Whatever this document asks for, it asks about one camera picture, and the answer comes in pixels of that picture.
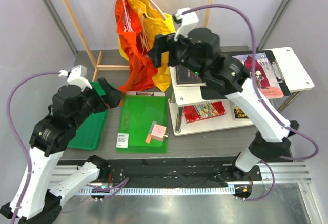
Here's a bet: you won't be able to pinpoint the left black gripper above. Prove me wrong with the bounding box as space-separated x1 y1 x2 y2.
70 77 123 130

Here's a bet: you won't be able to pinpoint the orange shorts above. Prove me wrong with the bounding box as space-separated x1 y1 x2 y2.
115 0 158 94

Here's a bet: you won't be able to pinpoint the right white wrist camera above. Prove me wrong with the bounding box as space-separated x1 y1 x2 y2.
172 7 199 42

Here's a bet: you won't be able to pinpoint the black yellow treehouse book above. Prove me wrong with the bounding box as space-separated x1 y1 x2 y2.
230 101 249 120

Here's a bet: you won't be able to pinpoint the pink cube power adapter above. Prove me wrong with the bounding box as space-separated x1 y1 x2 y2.
150 124 168 142

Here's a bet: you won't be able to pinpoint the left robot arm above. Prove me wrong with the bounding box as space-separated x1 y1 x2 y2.
1 78 124 223

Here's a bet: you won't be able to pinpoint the green clipboard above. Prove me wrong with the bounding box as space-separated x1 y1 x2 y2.
116 91 169 154

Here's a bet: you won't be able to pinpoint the aluminium rail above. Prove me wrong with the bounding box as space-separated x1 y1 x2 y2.
32 162 315 196

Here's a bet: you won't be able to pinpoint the yellow shorts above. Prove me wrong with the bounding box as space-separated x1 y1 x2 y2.
127 0 175 92

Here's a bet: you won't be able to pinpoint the orange blue highlighter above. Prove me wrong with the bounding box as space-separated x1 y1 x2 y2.
145 121 157 144

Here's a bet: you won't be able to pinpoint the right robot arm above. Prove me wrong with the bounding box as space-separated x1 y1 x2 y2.
148 28 299 180

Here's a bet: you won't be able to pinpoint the red treehouse book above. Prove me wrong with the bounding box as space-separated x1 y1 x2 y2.
183 101 226 123

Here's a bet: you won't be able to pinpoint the pink wire hanger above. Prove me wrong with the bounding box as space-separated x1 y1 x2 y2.
122 0 150 56

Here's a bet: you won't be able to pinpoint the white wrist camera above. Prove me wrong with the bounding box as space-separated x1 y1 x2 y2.
172 7 199 42
58 65 93 91

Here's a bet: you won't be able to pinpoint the illustrated red castle book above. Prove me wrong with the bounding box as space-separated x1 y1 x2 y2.
230 52 285 99

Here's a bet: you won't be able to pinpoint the wooden clothes rack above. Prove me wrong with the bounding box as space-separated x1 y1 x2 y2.
52 0 208 67

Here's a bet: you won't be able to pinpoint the green plastic tray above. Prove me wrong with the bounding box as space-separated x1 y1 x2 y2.
67 80 114 151

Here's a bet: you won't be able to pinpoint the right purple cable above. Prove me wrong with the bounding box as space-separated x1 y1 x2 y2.
188 4 320 162

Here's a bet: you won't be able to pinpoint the white two-tier shelf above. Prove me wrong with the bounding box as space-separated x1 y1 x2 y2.
169 47 315 136

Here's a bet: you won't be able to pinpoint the black hardcover book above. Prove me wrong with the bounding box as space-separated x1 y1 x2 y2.
175 65 206 87

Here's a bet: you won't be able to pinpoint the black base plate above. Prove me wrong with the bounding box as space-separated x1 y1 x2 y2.
92 157 262 188

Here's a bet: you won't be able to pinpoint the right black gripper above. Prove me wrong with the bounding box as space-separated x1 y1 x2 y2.
147 32 204 79

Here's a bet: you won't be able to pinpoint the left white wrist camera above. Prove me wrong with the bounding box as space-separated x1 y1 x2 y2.
58 65 93 91

